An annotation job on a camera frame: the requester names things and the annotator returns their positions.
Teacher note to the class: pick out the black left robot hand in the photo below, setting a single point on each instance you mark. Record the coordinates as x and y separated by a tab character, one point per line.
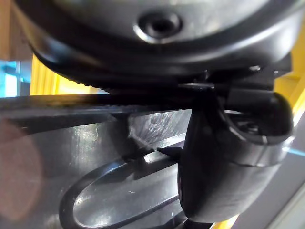
166	52

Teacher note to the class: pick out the brown wooden board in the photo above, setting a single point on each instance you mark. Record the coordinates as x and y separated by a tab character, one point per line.
12	28

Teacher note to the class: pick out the blue plastic crate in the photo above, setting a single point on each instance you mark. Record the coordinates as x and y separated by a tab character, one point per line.
13	78

